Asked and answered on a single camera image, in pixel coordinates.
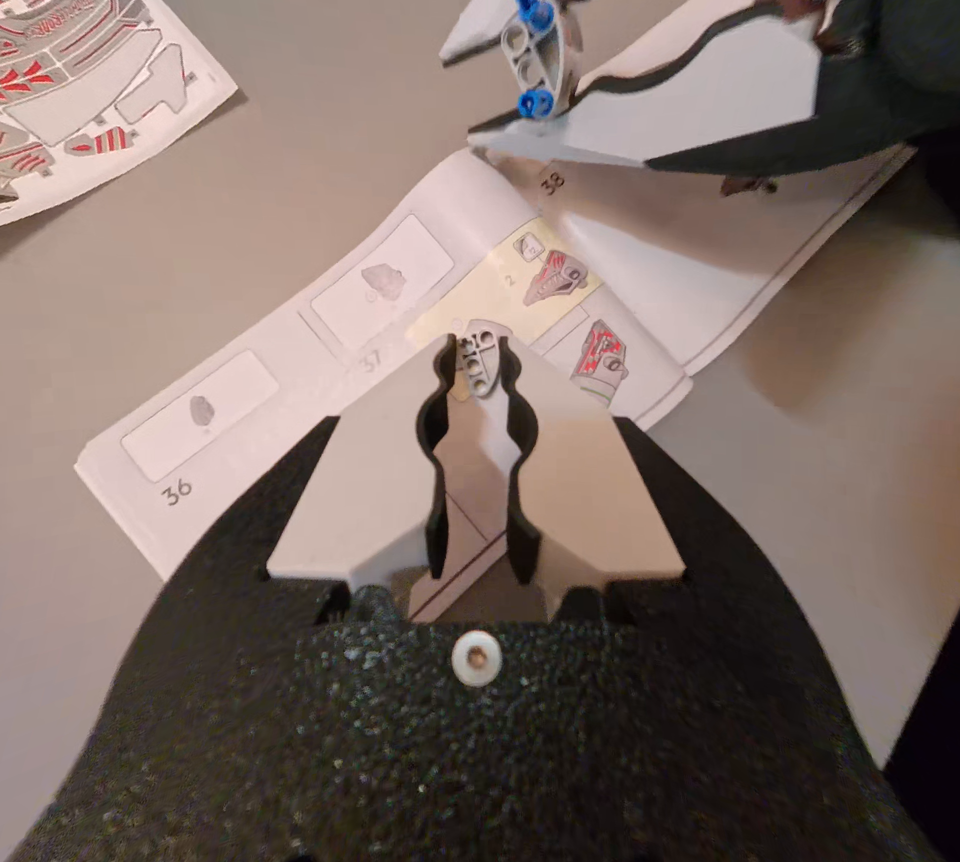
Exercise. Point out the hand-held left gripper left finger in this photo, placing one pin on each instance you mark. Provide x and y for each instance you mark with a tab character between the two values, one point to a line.
360	495

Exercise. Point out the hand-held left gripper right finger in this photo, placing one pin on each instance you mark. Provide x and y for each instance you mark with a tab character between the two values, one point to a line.
592	502

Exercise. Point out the blue connector pin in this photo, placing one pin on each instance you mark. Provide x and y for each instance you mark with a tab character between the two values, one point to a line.
536	103
531	7

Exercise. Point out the grey toy brick with holes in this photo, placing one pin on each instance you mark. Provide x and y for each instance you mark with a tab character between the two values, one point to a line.
536	56

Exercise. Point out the small grey curved toy brick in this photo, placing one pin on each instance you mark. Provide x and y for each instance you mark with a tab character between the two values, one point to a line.
480	371

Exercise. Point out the grey desk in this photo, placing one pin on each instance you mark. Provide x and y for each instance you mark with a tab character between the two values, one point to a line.
337	90

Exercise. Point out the white instruction booklet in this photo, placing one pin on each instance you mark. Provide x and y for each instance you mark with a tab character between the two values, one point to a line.
660	277

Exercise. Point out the person's dark clothing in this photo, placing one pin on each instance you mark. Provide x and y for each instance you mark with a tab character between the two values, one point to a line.
934	764

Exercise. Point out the red grey sticker sheet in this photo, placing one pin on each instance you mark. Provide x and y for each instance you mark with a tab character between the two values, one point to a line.
150	90

